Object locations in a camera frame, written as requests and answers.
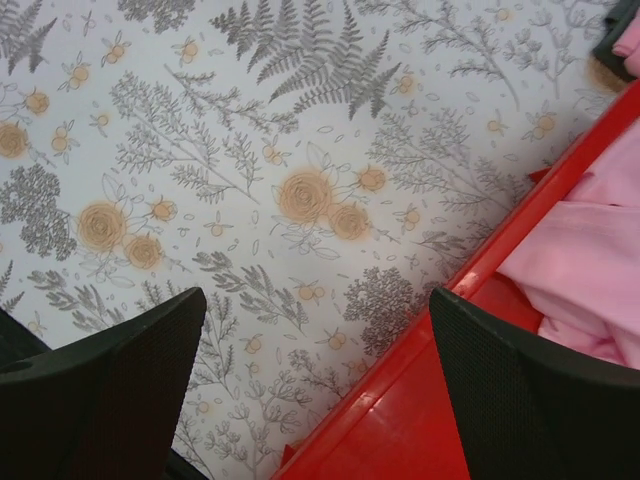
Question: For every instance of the folded pink t shirt stack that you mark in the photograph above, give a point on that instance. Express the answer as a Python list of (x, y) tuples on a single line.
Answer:
[(629, 40)]

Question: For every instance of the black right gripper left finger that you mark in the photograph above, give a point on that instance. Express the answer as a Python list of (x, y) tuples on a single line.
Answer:
[(103, 407)]

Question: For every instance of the red plastic bin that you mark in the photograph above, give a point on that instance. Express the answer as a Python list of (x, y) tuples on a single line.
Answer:
[(397, 422)]

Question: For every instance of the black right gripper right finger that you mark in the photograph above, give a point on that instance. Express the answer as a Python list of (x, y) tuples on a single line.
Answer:
[(529, 408)]

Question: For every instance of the floral patterned table mat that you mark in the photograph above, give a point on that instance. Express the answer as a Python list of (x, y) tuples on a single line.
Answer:
[(316, 167)]

